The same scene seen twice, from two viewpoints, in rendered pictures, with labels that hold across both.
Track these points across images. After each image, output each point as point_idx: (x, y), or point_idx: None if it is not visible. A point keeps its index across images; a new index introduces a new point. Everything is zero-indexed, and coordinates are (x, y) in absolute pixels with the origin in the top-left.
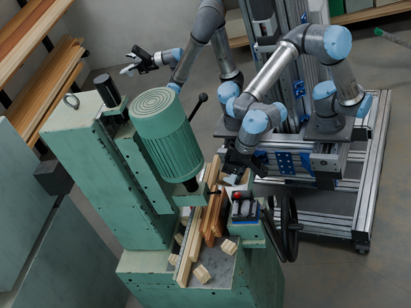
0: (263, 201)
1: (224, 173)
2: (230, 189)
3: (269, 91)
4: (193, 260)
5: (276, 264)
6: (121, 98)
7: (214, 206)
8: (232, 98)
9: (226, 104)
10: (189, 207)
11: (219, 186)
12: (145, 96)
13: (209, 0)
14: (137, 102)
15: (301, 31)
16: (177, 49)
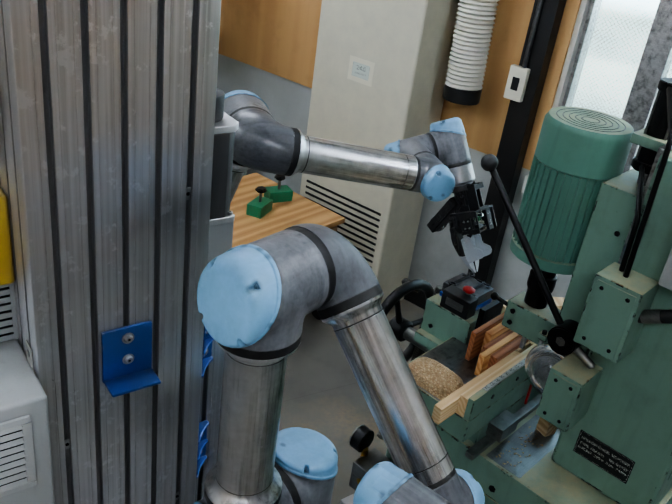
0: (432, 296)
1: (450, 373)
2: (453, 367)
3: None
4: None
5: None
6: (644, 130)
7: (502, 327)
8: (439, 168)
9: (452, 174)
10: (528, 452)
11: (466, 382)
12: (599, 128)
13: (264, 241)
14: (614, 128)
15: (268, 114)
16: (388, 466)
